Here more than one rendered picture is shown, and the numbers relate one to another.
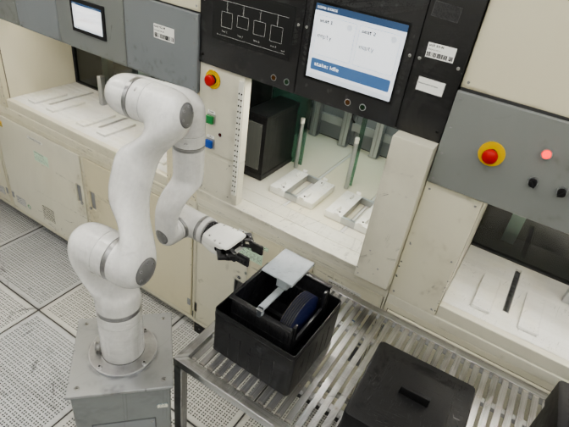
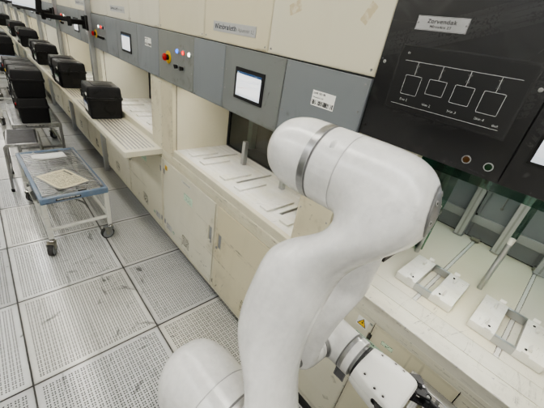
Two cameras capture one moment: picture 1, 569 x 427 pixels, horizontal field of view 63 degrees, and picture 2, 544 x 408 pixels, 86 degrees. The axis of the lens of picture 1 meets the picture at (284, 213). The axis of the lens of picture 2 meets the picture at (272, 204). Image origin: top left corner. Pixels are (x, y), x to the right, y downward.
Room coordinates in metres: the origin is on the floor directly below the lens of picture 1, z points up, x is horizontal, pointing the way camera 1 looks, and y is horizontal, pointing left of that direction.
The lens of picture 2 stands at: (0.66, 0.34, 1.61)
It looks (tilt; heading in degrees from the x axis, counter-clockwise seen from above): 29 degrees down; 16
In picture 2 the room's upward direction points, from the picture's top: 10 degrees clockwise
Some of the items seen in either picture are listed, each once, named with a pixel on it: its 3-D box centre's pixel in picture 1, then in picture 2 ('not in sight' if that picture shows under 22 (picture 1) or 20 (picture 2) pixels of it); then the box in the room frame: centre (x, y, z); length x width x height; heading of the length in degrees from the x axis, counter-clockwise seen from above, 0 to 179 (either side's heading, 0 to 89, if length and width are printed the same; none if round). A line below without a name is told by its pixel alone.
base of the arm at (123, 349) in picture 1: (121, 329); not in sight; (0.88, 0.41, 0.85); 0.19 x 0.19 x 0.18
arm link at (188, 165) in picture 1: (179, 194); (331, 302); (1.13, 0.31, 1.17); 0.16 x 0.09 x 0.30; 152
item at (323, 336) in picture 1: (277, 324); not in sight; (0.99, -0.03, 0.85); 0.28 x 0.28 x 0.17; 61
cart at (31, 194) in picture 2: not in sight; (66, 193); (2.15, 2.52, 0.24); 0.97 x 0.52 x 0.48; 65
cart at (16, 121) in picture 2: not in sight; (36, 130); (2.95, 4.01, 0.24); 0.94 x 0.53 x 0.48; 62
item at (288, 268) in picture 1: (280, 305); not in sight; (0.99, -0.03, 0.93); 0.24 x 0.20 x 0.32; 151
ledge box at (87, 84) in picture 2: not in sight; (101, 99); (2.65, 2.58, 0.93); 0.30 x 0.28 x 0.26; 59
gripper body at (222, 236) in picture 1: (222, 239); (380, 379); (1.09, 0.17, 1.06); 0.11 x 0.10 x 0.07; 62
